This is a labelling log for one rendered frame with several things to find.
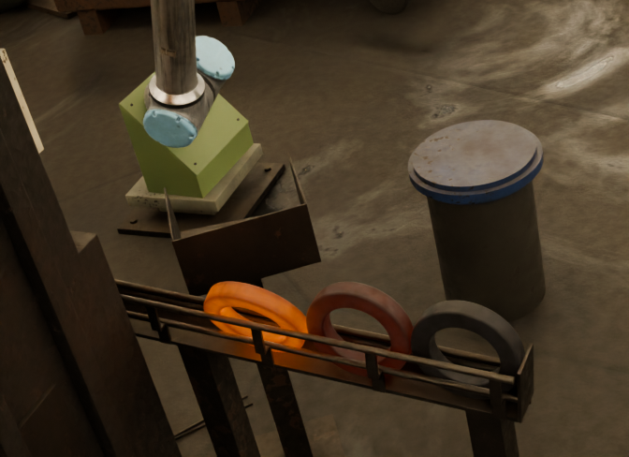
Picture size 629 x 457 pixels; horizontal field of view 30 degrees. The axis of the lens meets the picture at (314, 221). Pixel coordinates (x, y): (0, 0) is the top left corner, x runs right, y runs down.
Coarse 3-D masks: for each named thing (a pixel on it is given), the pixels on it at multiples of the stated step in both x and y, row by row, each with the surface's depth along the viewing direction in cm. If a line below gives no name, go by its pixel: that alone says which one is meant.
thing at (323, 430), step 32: (224, 224) 243; (256, 224) 221; (288, 224) 222; (192, 256) 222; (224, 256) 223; (256, 256) 225; (288, 256) 226; (192, 288) 226; (288, 384) 252; (288, 416) 257; (288, 448) 262; (320, 448) 268
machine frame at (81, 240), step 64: (0, 64) 174; (0, 128) 175; (0, 192) 173; (0, 256) 177; (64, 256) 191; (0, 320) 178; (64, 320) 188; (128, 320) 208; (0, 384) 180; (64, 384) 193; (128, 384) 210; (0, 448) 177; (64, 448) 193; (128, 448) 206
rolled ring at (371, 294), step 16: (336, 288) 190; (352, 288) 189; (368, 288) 189; (320, 304) 192; (336, 304) 191; (352, 304) 189; (368, 304) 188; (384, 304) 187; (320, 320) 194; (384, 320) 188; (400, 320) 188; (336, 336) 199; (400, 336) 189; (336, 352) 198; (352, 352) 198; (400, 352) 191; (352, 368) 198; (400, 368) 194
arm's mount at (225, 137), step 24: (216, 96) 360; (216, 120) 356; (240, 120) 361; (144, 144) 345; (192, 144) 346; (216, 144) 351; (240, 144) 361; (144, 168) 351; (168, 168) 346; (192, 168) 342; (216, 168) 351; (168, 192) 352; (192, 192) 347
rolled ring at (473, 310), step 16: (448, 304) 184; (464, 304) 182; (432, 320) 184; (448, 320) 183; (464, 320) 181; (480, 320) 180; (496, 320) 181; (416, 336) 188; (432, 336) 189; (496, 336) 181; (512, 336) 181; (416, 352) 190; (432, 352) 190; (512, 352) 181; (432, 368) 191; (512, 368) 183; (480, 384) 189
